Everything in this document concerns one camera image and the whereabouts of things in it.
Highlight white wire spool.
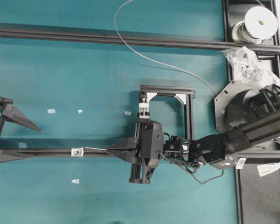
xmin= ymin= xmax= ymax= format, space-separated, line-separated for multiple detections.
xmin=231 ymin=6 xmax=278 ymax=44

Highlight silver metal corner fitting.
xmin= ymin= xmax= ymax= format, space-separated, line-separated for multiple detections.
xmin=71 ymin=147 xmax=84 ymax=158

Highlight white clamp on frame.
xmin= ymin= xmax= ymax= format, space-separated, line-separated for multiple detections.
xmin=139 ymin=103 xmax=150 ymax=119

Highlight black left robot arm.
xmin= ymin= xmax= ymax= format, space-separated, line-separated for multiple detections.
xmin=0 ymin=96 xmax=141 ymax=164

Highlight clear bag of screws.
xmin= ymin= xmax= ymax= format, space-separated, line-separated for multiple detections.
xmin=221 ymin=46 xmax=280 ymax=88

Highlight long black aluminium rail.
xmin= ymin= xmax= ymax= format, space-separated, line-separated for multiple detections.
xmin=0 ymin=22 xmax=280 ymax=56

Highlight black rail with fitting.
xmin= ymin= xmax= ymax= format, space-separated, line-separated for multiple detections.
xmin=0 ymin=139 xmax=140 ymax=159

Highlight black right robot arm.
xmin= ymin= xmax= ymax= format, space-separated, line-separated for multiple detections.
xmin=10 ymin=81 xmax=280 ymax=184

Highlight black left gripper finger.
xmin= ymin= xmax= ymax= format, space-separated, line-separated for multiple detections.
xmin=0 ymin=149 xmax=34 ymax=163

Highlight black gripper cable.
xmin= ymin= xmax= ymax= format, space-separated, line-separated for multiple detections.
xmin=157 ymin=151 xmax=225 ymax=185

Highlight small black extrusion frame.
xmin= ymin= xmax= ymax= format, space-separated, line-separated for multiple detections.
xmin=135 ymin=85 xmax=197 ymax=142

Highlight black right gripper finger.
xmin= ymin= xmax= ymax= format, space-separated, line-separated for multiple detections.
xmin=1 ymin=105 xmax=41 ymax=132

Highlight white tape marker near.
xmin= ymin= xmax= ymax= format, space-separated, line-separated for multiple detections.
xmin=47 ymin=109 xmax=56 ymax=114

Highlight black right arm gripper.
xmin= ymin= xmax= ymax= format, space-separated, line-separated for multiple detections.
xmin=106 ymin=119 xmax=164 ymax=184

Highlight thin grey steel wire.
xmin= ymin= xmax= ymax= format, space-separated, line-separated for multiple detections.
xmin=83 ymin=0 xmax=217 ymax=152

